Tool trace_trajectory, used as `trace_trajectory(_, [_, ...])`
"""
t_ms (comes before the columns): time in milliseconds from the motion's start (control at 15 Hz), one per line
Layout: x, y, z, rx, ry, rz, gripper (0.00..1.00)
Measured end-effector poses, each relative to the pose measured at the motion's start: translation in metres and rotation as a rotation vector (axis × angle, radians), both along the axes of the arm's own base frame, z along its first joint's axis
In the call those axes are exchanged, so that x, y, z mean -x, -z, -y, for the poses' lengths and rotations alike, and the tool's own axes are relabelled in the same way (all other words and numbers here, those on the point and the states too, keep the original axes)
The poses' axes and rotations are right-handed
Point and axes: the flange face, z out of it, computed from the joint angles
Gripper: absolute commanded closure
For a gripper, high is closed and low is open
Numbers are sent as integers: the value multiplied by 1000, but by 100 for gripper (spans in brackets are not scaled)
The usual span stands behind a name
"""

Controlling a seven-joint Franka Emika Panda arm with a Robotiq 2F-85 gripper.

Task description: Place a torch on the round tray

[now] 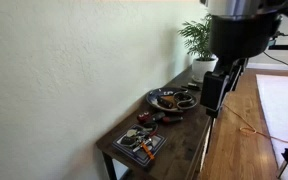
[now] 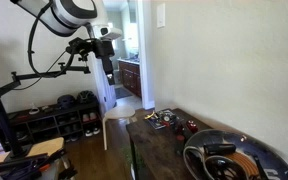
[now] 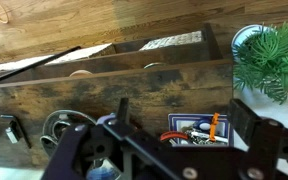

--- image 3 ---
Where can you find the blue white key fob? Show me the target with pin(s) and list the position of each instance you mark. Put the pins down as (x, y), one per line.
(202, 126)

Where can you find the grey round lid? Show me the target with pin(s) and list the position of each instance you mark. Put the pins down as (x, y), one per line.
(154, 65)

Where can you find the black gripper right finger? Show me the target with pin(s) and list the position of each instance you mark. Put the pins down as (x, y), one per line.
(243, 120)

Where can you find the grey woven basket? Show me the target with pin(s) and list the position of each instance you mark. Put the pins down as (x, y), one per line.
(174, 40)

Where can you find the white flat box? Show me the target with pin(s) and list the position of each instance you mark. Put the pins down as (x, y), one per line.
(80, 53)

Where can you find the green needle leaf plant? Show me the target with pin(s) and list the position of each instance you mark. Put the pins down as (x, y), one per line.
(270, 56)

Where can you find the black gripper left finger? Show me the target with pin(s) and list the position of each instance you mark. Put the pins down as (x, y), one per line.
(122, 111)

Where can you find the orange carabiner clip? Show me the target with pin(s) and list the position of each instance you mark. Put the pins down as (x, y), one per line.
(213, 128)

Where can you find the round blue metal tray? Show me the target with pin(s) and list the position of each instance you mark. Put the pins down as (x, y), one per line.
(55, 125)

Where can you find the beige round lid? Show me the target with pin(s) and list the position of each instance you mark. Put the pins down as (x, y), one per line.
(80, 73)

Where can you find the white pen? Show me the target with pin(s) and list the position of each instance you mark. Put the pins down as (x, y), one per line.
(205, 136)

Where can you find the square blue white tray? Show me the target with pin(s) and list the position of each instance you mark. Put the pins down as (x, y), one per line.
(175, 121)

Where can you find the dark brown wooden console table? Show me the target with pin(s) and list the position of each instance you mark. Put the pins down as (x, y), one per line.
(150, 96)

